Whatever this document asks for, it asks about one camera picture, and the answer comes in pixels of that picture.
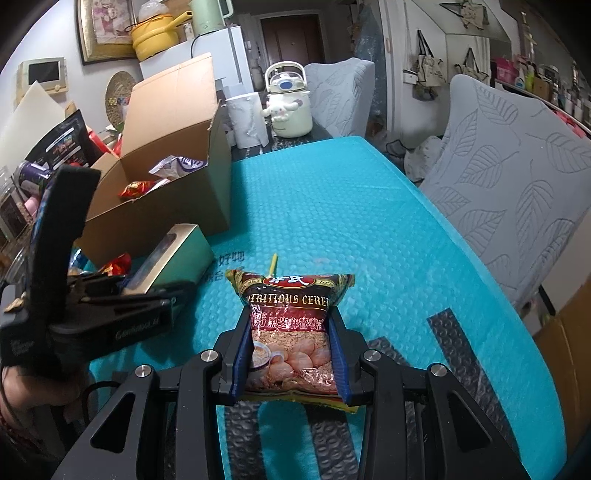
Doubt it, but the white cartoon kettle bottle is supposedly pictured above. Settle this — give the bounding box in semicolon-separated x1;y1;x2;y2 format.
263;61;312;139

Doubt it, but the dark brown door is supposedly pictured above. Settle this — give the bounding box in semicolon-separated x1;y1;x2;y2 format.
260;14;325;66

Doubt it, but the near grey leaf chair cover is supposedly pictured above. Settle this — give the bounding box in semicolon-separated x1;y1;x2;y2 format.
420;75;590;309

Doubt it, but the person's hand holding gripper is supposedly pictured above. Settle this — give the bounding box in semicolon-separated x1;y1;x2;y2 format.
1;366;89;447

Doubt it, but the open cardboard box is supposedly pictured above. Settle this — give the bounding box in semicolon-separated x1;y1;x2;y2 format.
76;54;231;267

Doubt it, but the grey leaf chair cover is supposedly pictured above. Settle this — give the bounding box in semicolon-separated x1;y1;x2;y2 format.
420;75;590;309
304;57;376;138

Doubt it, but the left hanging tote bag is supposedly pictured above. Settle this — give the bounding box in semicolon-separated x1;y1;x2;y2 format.
417;30;447;88

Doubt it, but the white mini fridge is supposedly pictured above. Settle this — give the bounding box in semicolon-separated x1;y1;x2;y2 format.
138;25;256;93

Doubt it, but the yellow green small stick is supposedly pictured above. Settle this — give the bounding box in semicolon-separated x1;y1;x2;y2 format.
269;253;279;277

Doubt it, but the wall intercom monitor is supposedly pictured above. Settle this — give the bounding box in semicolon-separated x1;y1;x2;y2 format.
16;57;68;102

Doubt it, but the white foam board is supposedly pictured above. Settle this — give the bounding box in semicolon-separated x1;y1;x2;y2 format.
0;82;65;174

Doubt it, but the framed picture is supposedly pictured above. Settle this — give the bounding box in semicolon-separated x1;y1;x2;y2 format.
75;0;135;65

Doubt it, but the silver purple triangular snack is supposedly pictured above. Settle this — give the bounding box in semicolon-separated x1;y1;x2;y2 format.
148;155;208;181

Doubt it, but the black standing pouch bag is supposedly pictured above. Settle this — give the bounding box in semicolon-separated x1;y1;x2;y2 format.
25;110;103;171

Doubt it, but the teal bubble mailer mat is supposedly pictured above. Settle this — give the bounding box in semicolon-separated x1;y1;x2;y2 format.
91;137;567;479

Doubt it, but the green electric kettle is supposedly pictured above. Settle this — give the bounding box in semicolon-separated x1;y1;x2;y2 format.
188;0;235;36

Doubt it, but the far grey leaf chair cover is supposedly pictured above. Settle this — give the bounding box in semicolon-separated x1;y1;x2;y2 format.
304;57;376;138

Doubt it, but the woven round mat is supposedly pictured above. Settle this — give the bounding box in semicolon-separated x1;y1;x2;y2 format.
104;71;136;132

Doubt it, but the yellow pot with handle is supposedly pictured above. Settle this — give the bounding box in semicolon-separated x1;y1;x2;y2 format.
130;11;192;62

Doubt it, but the right hanging tote bag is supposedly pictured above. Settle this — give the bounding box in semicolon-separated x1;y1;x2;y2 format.
455;48;489;83

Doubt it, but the white paper towel roll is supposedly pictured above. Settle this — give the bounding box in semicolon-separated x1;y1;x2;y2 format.
226;92;270;149

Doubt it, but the brown cardboard box at right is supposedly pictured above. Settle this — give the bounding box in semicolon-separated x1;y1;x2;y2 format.
534;288;590;455

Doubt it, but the red chinese snack packet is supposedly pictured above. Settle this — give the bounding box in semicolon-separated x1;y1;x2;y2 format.
118;179;169;202

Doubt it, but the small window gift box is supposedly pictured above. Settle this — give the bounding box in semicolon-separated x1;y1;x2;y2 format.
122;223;214;295

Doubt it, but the small red gold candy packet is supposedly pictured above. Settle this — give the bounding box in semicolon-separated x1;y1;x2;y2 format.
98;253;132;276

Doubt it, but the purple can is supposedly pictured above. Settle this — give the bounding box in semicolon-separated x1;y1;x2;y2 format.
15;161;53;196

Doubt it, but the nutritious cereal snack bag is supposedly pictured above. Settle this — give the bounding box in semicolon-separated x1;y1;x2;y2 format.
225;269;356;412

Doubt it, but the hanging tote bag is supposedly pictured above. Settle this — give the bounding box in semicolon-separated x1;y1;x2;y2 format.
455;48;489;83
417;30;447;88

